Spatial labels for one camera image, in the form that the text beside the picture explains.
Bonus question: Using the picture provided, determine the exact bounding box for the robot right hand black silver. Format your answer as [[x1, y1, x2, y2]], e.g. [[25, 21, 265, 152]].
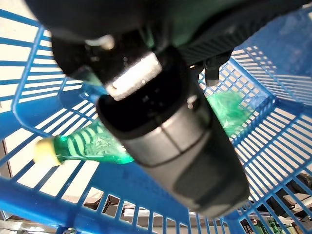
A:
[[23, 0, 312, 218]]

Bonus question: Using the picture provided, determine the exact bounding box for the green soda bottle yellow cap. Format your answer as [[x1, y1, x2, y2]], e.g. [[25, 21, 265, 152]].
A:
[[33, 91, 253, 168]]

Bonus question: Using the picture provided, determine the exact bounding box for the blue plastic shopping basket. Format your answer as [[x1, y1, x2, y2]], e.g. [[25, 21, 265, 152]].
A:
[[0, 3, 312, 234]]

